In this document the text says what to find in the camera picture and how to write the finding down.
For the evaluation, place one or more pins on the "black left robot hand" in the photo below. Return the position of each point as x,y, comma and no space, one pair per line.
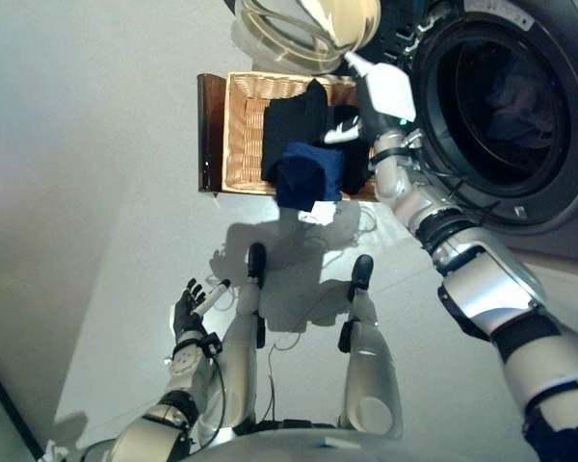
188,317

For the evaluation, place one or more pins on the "blue cloth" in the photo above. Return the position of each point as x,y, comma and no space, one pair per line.
303,178

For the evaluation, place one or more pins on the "black cloth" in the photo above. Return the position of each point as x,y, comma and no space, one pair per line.
289,120

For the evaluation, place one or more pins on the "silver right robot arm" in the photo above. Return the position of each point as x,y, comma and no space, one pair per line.
486,289

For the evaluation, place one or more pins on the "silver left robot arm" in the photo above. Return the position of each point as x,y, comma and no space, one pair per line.
183,366

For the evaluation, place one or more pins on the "round washing machine door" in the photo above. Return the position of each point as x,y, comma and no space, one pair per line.
308,29

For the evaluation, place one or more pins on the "glossy brown stand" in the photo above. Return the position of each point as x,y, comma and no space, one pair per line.
209,135

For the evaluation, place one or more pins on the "silver right robot leg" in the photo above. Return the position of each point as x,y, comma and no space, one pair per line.
371,375

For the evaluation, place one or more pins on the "rectangular wicker laundry basket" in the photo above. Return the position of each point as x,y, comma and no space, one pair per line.
243,130

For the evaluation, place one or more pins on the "silver robot torso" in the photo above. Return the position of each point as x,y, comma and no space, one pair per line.
366,450

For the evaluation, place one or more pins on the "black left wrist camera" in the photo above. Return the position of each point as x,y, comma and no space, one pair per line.
211,344

